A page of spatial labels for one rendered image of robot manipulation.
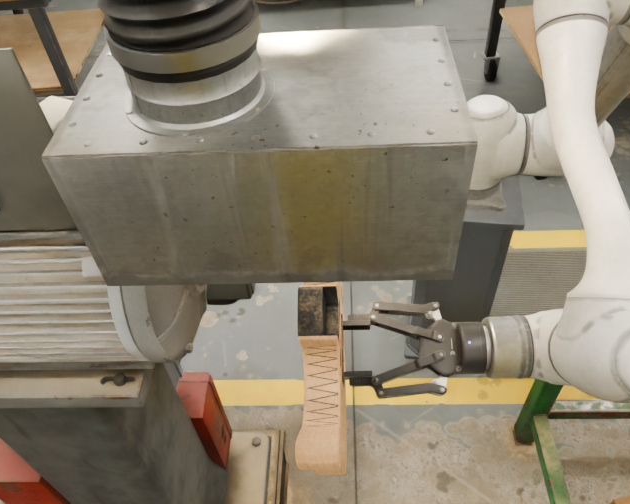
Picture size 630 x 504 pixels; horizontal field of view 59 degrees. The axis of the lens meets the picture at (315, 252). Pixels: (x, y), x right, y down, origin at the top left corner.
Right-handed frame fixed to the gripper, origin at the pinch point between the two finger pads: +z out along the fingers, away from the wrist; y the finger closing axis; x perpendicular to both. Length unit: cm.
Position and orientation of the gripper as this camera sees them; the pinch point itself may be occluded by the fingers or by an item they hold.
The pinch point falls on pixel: (343, 350)
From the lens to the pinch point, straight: 84.2
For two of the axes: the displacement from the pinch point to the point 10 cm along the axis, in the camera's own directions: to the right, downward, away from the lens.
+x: -0.7, -3.6, -9.3
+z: -10.0, 0.3, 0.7
